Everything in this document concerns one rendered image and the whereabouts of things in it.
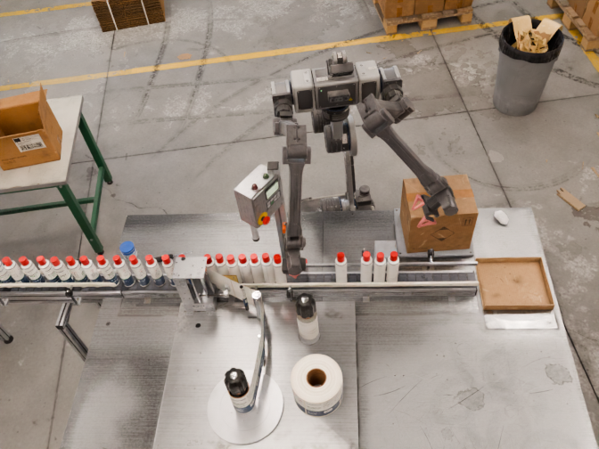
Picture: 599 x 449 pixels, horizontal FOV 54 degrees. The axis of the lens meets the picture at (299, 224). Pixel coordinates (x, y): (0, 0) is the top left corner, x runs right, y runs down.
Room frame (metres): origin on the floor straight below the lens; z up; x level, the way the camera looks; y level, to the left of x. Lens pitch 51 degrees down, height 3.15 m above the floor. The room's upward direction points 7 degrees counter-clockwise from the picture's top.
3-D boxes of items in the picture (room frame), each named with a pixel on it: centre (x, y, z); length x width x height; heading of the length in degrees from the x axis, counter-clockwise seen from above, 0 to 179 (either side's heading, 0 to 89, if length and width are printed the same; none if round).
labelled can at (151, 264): (1.59, 0.69, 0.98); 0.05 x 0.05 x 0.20
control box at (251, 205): (1.61, 0.15, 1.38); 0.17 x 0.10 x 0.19; 138
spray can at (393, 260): (1.45, -0.39, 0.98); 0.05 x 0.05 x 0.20
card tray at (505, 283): (1.38, -0.94, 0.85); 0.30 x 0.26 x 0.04; 83
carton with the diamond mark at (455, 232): (1.72, -0.65, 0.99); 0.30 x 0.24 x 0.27; 87
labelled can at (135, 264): (1.60, 0.76, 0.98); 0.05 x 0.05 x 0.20
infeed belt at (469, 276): (1.51, 0.05, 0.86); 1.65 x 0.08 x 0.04; 83
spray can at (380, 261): (1.46, -0.33, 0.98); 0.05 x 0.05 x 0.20
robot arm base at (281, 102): (2.05, 0.01, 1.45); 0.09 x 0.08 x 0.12; 91
